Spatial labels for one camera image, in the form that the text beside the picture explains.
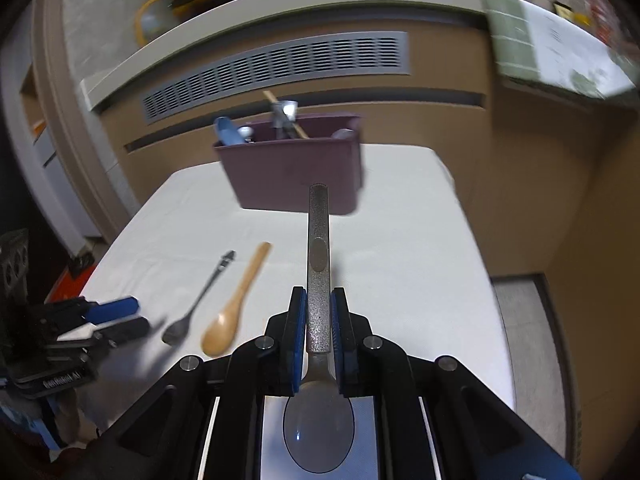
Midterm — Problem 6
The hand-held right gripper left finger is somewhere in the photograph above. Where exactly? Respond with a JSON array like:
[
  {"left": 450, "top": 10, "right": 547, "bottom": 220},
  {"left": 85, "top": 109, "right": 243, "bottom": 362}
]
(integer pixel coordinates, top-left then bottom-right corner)
[{"left": 90, "top": 286, "right": 307, "bottom": 480}]

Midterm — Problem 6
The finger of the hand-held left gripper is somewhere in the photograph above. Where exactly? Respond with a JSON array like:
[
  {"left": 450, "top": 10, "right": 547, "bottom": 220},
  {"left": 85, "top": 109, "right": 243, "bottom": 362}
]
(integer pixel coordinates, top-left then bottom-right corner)
[
  {"left": 57, "top": 316, "right": 151, "bottom": 349},
  {"left": 82, "top": 296, "right": 141, "bottom": 326}
]

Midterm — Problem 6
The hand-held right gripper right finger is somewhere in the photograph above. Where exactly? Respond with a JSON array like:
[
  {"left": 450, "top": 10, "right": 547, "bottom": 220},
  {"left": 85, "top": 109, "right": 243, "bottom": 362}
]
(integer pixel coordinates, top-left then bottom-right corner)
[{"left": 331, "top": 287, "right": 584, "bottom": 480}]

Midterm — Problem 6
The speckled metal spoon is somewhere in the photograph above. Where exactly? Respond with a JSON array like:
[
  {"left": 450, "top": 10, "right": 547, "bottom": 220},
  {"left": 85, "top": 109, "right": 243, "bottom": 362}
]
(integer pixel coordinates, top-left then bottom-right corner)
[{"left": 282, "top": 183, "right": 357, "bottom": 475}]

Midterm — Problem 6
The purple utensil container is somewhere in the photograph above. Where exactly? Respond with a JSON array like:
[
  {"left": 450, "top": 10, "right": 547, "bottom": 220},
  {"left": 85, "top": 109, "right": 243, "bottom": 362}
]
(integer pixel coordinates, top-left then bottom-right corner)
[{"left": 213, "top": 113, "right": 369, "bottom": 216}]

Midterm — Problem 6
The blue plastic spoon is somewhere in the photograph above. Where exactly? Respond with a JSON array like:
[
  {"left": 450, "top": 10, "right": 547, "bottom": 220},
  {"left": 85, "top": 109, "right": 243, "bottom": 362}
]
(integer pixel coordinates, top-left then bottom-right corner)
[{"left": 213, "top": 115, "right": 246, "bottom": 146}]

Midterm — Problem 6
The small dark metal spoon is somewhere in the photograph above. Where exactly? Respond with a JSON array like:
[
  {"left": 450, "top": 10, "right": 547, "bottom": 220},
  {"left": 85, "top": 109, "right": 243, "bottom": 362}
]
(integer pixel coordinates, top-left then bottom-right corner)
[{"left": 162, "top": 249, "right": 237, "bottom": 346}]

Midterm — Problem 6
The red box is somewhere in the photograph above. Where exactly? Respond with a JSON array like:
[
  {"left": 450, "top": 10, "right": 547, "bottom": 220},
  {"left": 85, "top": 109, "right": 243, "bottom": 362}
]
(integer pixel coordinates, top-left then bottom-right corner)
[{"left": 47, "top": 260, "right": 99, "bottom": 307}]

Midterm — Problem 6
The small black device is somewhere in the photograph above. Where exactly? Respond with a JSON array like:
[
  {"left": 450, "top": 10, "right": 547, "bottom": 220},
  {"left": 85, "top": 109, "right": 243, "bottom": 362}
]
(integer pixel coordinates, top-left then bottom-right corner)
[{"left": 70, "top": 250, "right": 96, "bottom": 276}]

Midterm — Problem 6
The wooden spoon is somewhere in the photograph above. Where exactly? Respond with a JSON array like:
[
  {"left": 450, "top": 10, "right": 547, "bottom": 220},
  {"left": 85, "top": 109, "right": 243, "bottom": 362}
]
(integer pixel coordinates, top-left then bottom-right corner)
[{"left": 200, "top": 241, "right": 273, "bottom": 358}]

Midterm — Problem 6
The wooden stick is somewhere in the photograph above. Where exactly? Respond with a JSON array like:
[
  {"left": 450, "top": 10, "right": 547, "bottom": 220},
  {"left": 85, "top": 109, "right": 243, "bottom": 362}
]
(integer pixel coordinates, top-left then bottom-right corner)
[{"left": 263, "top": 89, "right": 309, "bottom": 140}]

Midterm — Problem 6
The shiny metal utensil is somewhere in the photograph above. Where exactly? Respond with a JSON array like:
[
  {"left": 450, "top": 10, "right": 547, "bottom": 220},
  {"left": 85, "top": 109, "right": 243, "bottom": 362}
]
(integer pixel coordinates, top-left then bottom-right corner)
[{"left": 269, "top": 100, "right": 300, "bottom": 141}]

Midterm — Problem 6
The brown heater cabinet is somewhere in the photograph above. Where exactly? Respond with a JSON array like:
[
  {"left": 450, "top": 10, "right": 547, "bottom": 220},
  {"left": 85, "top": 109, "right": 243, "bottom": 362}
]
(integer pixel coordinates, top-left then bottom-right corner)
[{"left": 85, "top": 10, "right": 640, "bottom": 480}]

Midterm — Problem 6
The grey vent grille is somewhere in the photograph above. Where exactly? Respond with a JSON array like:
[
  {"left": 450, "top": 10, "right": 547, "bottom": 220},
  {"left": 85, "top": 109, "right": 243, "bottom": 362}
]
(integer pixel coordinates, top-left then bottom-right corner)
[{"left": 141, "top": 31, "right": 412, "bottom": 125}]

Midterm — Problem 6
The white windowsill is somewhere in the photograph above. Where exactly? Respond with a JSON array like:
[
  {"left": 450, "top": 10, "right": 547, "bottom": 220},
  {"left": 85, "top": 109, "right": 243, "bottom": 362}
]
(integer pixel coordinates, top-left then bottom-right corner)
[{"left": 80, "top": 2, "right": 497, "bottom": 112}]

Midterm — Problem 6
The green checked board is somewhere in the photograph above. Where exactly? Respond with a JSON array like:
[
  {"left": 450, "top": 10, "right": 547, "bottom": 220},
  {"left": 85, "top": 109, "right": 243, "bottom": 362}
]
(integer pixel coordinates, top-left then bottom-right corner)
[{"left": 482, "top": 0, "right": 639, "bottom": 109}]

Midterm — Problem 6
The yellow cable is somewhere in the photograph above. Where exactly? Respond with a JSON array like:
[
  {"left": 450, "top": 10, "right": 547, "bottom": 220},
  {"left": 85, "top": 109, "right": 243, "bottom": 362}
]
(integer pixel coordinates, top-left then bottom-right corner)
[{"left": 133, "top": 0, "right": 202, "bottom": 47}]

